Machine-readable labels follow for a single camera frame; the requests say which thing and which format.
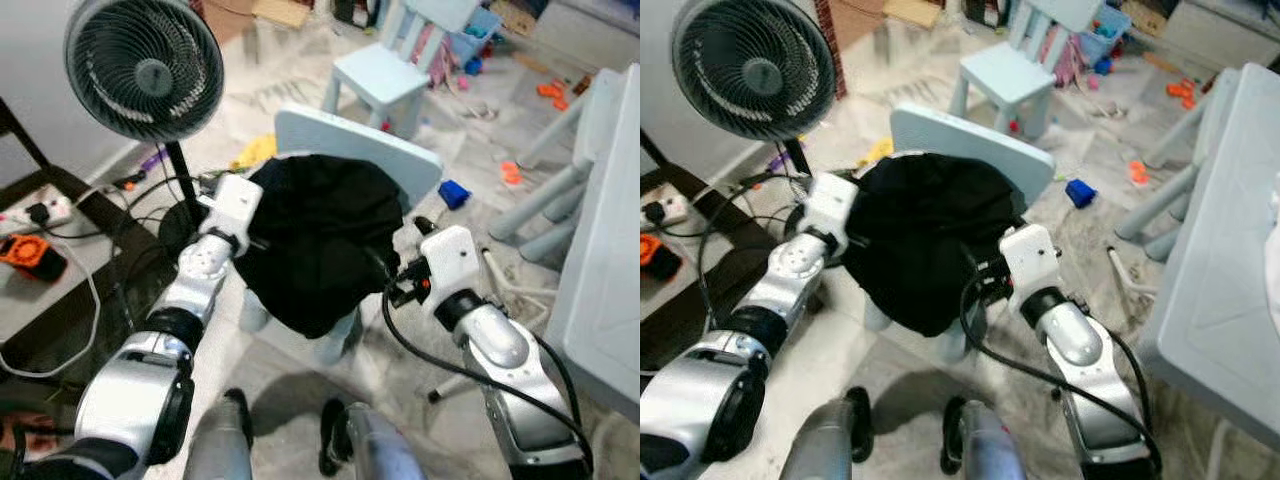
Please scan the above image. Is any black garment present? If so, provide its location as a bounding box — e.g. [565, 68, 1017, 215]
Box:
[842, 152, 1026, 339]
[232, 153, 408, 341]

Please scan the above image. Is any white plastic rod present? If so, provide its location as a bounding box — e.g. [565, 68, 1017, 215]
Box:
[428, 373, 493, 404]

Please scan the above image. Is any light blue solid-back chair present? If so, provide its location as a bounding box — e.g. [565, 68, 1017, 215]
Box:
[862, 103, 1056, 366]
[240, 105, 445, 368]

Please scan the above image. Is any light blue slatted-back chair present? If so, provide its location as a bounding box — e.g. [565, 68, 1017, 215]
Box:
[950, 0, 1101, 141]
[322, 0, 479, 141]

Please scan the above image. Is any silver right robot leg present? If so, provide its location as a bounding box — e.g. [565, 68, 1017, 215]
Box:
[940, 395, 1041, 480]
[318, 398, 433, 480]

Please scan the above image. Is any silver robot leg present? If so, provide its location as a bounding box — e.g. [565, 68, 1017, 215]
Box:
[780, 385, 876, 480]
[940, 395, 1041, 480]
[318, 398, 433, 480]
[183, 388, 257, 480]

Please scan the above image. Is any pink fabric toy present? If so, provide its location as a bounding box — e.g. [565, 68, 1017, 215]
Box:
[412, 22, 453, 89]
[1042, 22, 1083, 89]

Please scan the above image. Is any light blue plastic table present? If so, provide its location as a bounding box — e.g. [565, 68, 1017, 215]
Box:
[488, 62, 641, 423]
[1113, 62, 1280, 451]

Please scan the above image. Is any blue toy bin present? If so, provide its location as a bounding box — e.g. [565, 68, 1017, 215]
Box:
[1080, 5, 1133, 63]
[450, 5, 503, 63]

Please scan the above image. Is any orange black device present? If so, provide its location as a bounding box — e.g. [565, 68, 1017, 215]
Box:
[640, 235, 681, 281]
[0, 235, 68, 283]

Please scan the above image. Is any silver left robot leg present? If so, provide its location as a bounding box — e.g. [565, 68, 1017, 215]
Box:
[183, 388, 257, 480]
[780, 385, 876, 480]

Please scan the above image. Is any white power strip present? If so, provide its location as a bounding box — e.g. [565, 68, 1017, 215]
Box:
[640, 195, 686, 226]
[0, 195, 77, 238]

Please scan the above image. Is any flat cardboard sheet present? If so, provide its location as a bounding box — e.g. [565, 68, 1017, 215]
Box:
[250, 0, 313, 29]
[885, 0, 946, 29]

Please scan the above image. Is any white television bench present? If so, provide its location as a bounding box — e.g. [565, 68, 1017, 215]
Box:
[530, 0, 641, 46]
[1160, 0, 1280, 46]

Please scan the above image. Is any red brick pillar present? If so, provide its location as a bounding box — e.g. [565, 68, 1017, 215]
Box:
[812, 0, 851, 101]

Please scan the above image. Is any dark wooden furniture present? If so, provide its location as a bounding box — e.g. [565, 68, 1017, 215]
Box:
[0, 95, 53, 173]

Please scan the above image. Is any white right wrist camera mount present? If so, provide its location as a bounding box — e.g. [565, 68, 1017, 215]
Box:
[420, 225, 484, 323]
[1000, 222, 1063, 313]

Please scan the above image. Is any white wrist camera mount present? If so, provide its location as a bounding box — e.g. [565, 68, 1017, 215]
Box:
[420, 225, 484, 323]
[205, 175, 264, 258]
[800, 172, 859, 259]
[1000, 222, 1063, 313]

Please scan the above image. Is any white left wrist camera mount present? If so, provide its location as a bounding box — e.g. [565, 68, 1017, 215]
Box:
[800, 172, 859, 259]
[205, 175, 264, 258]

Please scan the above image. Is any white cable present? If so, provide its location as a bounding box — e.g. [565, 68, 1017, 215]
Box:
[0, 262, 103, 379]

